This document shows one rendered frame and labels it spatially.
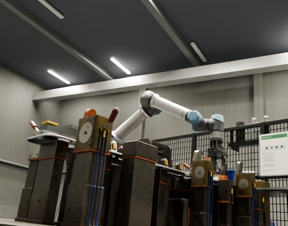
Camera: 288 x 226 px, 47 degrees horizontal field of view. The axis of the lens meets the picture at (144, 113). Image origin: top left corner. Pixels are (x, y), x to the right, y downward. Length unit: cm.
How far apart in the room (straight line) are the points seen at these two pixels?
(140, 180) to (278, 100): 1068
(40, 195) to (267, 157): 173
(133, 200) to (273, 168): 146
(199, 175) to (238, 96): 1059
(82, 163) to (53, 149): 16
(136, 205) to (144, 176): 11
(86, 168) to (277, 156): 168
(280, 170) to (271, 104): 934
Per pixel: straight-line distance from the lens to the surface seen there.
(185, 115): 201
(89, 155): 109
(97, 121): 111
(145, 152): 128
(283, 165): 249
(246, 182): 186
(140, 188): 126
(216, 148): 202
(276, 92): 1191
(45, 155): 127
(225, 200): 175
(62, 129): 172
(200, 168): 159
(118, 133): 232
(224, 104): 1215
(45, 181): 124
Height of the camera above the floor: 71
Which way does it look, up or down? 19 degrees up
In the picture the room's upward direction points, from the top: 6 degrees clockwise
